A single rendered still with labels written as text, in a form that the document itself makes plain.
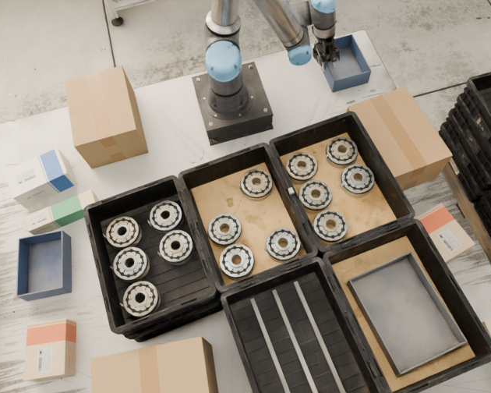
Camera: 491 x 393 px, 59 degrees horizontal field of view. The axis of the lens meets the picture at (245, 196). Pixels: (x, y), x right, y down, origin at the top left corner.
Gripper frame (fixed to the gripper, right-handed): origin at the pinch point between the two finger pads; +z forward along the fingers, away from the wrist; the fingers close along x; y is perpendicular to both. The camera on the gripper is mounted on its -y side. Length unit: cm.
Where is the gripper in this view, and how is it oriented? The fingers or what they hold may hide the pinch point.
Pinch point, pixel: (325, 64)
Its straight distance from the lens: 181.5
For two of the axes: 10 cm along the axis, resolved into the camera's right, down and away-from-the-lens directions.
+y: 2.3, 8.8, -4.3
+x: 9.5, -2.9, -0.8
